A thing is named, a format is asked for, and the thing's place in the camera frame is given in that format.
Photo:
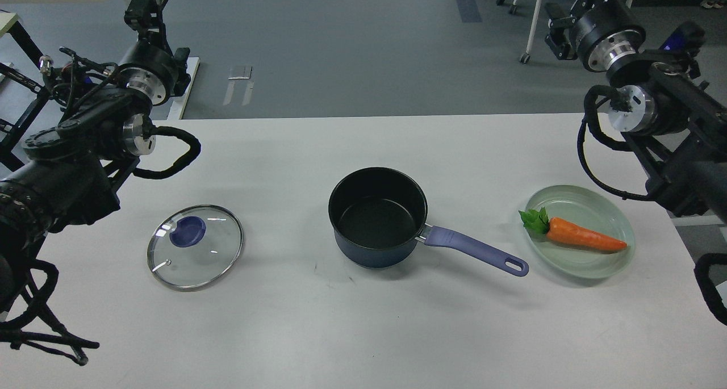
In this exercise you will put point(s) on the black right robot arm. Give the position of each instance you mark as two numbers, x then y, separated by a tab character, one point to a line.
650	106

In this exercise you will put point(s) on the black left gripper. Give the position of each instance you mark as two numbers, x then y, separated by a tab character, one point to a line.
150	65

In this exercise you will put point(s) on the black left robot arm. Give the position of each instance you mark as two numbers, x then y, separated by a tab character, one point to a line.
87	130

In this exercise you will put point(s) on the orange toy carrot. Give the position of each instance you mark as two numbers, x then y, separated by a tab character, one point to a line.
560	230

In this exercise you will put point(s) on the blue saucepan with handle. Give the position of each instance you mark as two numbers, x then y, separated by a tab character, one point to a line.
379	215

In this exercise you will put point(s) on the pale green glass plate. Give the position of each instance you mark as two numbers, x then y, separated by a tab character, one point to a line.
588	210

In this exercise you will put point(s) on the black metal rack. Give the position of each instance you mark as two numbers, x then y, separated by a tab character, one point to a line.
24	111

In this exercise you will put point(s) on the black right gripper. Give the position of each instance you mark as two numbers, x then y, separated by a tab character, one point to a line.
602	28

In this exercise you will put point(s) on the glass pot lid blue knob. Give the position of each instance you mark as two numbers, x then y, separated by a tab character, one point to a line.
196	247

